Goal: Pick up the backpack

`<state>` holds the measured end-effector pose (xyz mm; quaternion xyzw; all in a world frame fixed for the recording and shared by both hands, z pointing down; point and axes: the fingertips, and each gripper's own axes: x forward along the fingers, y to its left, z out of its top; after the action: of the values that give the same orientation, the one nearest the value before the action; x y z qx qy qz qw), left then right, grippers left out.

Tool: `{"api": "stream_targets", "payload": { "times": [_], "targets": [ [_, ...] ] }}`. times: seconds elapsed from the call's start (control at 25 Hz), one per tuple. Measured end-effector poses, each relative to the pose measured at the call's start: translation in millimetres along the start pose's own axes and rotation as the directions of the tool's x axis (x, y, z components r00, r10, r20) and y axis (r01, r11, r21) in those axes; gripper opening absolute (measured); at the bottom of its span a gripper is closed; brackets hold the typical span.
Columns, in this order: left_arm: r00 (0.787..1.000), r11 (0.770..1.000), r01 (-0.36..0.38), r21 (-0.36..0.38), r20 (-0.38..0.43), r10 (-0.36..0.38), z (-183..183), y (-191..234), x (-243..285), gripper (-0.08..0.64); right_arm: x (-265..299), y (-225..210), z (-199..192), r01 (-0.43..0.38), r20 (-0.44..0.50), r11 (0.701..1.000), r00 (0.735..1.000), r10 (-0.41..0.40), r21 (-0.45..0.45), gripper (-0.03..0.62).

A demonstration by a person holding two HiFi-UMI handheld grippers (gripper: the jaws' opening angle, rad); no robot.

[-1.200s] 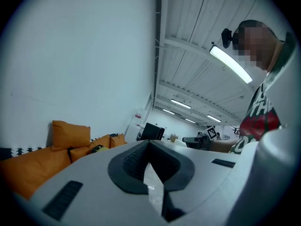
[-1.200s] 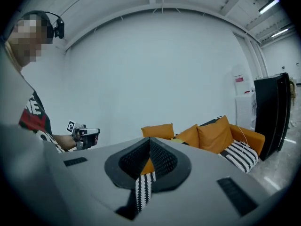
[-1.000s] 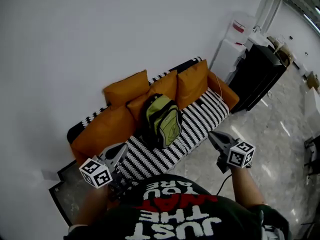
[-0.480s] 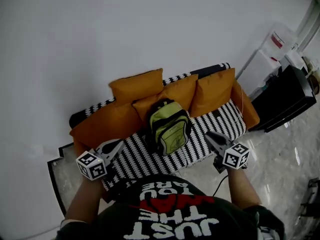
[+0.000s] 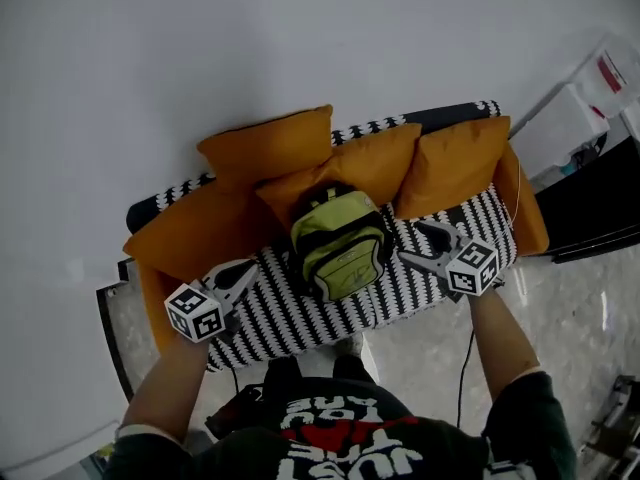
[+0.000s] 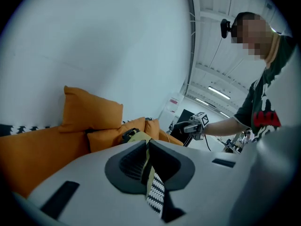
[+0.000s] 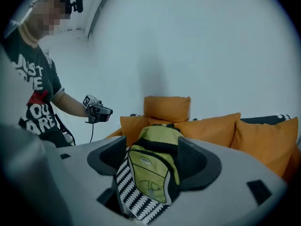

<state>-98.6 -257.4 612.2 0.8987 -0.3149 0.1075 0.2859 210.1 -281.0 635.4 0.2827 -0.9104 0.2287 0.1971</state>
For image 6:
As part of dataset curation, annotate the dark green printed t-shirt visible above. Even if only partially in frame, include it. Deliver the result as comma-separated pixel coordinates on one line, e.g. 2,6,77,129
234,35,297,143

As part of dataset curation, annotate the large orange cushion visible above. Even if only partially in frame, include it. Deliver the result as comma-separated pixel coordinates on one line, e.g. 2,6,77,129
0,125,92,199

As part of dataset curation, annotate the person's head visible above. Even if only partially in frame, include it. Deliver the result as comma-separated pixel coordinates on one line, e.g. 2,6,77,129
231,12,282,68

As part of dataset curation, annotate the white water dispenser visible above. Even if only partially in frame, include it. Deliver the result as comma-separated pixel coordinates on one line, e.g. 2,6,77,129
158,107,179,129

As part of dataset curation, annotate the black cabinet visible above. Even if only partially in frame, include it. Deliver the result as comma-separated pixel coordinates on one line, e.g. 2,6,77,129
169,109,196,148

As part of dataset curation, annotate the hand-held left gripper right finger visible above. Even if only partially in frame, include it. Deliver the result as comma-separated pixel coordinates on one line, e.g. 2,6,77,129
150,139,247,226

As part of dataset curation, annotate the clear water bottle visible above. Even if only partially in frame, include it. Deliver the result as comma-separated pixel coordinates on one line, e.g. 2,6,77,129
164,92,185,114

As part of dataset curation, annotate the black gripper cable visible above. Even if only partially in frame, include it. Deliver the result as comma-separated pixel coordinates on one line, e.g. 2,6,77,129
204,134,212,152

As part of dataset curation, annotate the orange sofa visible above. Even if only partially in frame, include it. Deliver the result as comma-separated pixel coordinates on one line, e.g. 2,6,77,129
159,130,184,147

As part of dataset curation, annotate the person's right forearm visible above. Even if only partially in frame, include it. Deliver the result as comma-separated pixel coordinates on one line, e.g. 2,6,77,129
202,116,250,137

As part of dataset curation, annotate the black white striped seat cover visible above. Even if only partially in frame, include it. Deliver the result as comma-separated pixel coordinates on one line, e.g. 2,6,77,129
145,172,165,214

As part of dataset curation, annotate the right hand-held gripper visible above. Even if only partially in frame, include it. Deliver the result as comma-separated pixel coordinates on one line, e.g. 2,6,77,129
173,111,210,141

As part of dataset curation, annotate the black head camera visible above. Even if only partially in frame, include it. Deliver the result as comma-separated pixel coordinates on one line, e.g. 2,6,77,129
220,19,232,39

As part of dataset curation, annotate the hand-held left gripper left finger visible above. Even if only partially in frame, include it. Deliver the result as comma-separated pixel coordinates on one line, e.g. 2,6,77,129
25,139,163,226

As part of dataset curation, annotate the small orange cushion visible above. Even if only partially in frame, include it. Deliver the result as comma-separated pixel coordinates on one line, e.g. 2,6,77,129
58,85,124,133

